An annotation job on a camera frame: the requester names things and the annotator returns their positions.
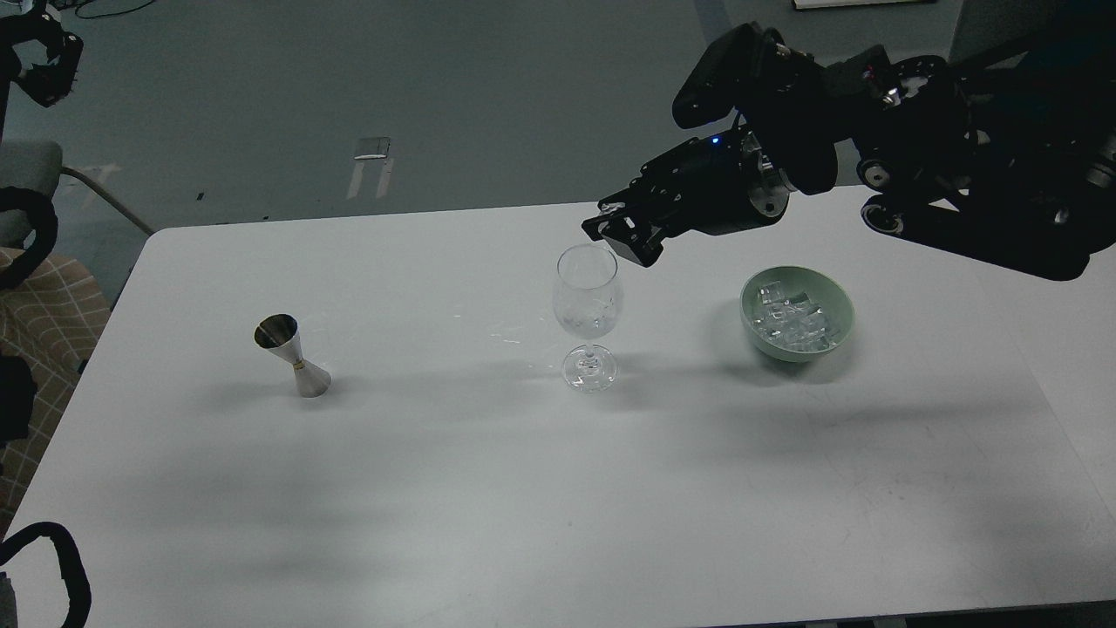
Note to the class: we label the green ceramic bowl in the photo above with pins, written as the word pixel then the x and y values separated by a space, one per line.
pixel 821 288

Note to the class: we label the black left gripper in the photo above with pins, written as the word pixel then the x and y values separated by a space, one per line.
pixel 717 185

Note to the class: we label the pile of ice cubes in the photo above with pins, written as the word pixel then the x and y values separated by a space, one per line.
pixel 793 322

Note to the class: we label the grey chair at left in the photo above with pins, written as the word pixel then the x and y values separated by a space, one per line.
pixel 100 222

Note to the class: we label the checkered orange cushion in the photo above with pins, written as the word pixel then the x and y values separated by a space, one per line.
pixel 54 321

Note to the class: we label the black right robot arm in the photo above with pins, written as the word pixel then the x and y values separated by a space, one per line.
pixel 229 111

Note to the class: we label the clear wine glass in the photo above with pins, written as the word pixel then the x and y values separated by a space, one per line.
pixel 588 298

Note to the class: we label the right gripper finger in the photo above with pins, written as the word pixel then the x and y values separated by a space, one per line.
pixel 48 82

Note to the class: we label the steel double jigger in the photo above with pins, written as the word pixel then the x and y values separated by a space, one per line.
pixel 280 336

